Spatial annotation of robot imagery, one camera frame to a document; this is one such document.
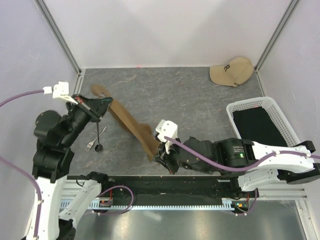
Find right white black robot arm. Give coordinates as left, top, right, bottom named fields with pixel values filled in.
left=152, top=137, right=320, bottom=197

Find front aluminium rail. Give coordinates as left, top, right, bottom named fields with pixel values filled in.
left=61, top=179, right=308, bottom=201

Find aluminium frame post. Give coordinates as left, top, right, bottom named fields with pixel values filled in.
left=34, top=0, right=83, bottom=75
left=254, top=0, right=301, bottom=73

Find silver fork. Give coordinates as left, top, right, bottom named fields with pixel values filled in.
left=85, top=126, right=107, bottom=152

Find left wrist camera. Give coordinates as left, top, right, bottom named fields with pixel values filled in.
left=42, top=81, right=78, bottom=105

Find white plastic basket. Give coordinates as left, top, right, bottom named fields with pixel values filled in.
left=226, top=96, right=302, bottom=147

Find right aluminium frame post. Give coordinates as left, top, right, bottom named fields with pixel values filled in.
left=254, top=0, right=301, bottom=73

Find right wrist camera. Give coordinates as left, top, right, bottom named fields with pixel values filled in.
left=155, top=119, right=178, bottom=154

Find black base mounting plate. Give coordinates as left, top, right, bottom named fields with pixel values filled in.
left=67, top=175, right=259, bottom=201

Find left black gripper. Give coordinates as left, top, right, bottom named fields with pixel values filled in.
left=61, top=90, right=113, bottom=145

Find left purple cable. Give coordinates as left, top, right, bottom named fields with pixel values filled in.
left=0, top=89, right=135, bottom=238

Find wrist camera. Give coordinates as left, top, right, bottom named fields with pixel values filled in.
left=155, top=119, right=178, bottom=154
left=42, top=81, right=78, bottom=105

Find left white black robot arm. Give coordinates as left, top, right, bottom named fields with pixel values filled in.
left=24, top=94, right=113, bottom=240

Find beige baseball cap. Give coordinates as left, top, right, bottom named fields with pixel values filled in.
left=209, top=56, right=254, bottom=87

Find black cloth in basket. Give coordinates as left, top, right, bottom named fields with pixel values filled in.
left=233, top=106, right=288, bottom=147

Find light blue cable duct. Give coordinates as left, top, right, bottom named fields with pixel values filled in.
left=87, top=198, right=249, bottom=211

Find black spoon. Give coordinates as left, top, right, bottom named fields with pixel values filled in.
left=94, top=121, right=103, bottom=153

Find brown cloth napkin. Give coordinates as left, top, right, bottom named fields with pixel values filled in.
left=90, top=84, right=160, bottom=162

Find left aluminium frame post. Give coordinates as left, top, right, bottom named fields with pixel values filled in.
left=34, top=0, right=83, bottom=75

